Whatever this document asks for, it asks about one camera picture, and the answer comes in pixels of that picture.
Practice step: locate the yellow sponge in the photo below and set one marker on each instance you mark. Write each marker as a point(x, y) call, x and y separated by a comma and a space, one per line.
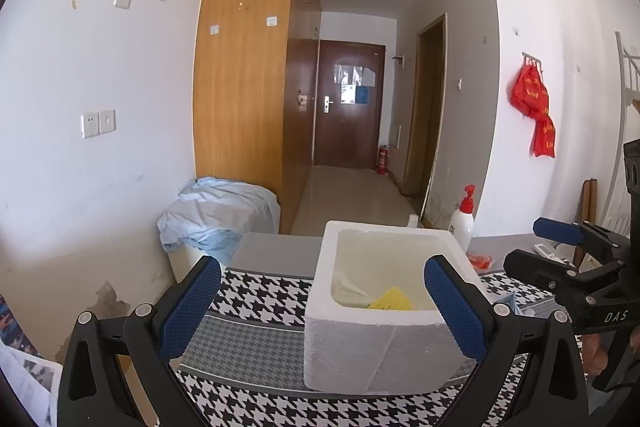
point(392, 299)

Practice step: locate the white bunk bed frame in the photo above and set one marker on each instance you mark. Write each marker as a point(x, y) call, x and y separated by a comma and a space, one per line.
point(620, 117)

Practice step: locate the white double wall socket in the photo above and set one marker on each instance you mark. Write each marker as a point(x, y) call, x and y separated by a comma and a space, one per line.
point(98, 124)

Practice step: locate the white tissue paper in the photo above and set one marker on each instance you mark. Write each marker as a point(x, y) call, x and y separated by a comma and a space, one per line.
point(350, 292)

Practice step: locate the white remote control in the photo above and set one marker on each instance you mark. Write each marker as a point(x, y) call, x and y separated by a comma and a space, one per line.
point(552, 253)

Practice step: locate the white lotion bottle red pump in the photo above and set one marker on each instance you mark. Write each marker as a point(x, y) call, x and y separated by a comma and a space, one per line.
point(461, 227)

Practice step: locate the wooden wardrobe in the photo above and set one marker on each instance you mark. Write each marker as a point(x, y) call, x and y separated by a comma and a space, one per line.
point(240, 107)

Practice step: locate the red fire extinguisher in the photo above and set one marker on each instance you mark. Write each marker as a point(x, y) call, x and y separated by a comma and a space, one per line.
point(382, 161)

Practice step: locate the metal wall hook rack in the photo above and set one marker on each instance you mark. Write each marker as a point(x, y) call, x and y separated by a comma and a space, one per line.
point(531, 59)

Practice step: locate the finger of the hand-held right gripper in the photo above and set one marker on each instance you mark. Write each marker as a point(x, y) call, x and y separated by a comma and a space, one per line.
point(545, 272)
point(560, 231)

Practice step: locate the light blue cloth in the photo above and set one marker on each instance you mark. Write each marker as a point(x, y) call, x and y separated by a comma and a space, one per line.
point(215, 207)

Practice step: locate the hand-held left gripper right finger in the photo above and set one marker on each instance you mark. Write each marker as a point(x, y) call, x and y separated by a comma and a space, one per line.
point(457, 307)

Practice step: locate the dark wall coat hook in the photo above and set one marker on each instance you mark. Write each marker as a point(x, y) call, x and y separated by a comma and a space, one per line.
point(399, 59)

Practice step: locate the orange snack packet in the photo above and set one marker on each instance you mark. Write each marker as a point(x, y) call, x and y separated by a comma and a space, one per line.
point(481, 262)

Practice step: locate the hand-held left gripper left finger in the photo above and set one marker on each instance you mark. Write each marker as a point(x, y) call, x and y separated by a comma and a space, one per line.
point(190, 307)

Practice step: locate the dark brown door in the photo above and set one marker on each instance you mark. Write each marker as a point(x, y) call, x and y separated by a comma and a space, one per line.
point(345, 134)

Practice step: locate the white wall panel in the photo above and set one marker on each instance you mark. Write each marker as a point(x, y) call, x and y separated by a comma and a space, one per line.
point(399, 136)

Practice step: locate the paper sheets on door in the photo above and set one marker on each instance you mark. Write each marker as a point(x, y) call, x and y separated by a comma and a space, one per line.
point(355, 82)

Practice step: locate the brown side doorway frame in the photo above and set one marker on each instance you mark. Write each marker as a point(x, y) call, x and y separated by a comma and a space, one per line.
point(440, 107)

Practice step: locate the white foam box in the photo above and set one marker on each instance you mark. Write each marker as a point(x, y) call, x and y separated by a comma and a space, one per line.
point(350, 347)

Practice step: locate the black white houndstooth blanket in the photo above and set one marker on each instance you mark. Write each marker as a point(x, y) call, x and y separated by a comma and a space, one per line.
point(265, 302)

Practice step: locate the person's right hand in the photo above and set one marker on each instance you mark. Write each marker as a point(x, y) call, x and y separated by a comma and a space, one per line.
point(595, 354)

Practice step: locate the white bin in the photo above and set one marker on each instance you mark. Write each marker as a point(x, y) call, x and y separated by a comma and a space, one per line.
point(182, 264)

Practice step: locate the red plastic bags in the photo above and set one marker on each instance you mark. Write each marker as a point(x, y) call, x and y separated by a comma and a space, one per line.
point(530, 92)

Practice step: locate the printed papers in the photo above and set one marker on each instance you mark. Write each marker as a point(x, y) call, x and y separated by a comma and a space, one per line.
point(25, 372)

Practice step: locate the small white cup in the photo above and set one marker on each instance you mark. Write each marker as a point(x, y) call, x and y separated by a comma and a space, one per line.
point(413, 221)

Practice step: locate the brown folded board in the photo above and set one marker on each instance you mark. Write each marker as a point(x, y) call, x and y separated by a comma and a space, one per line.
point(589, 202)

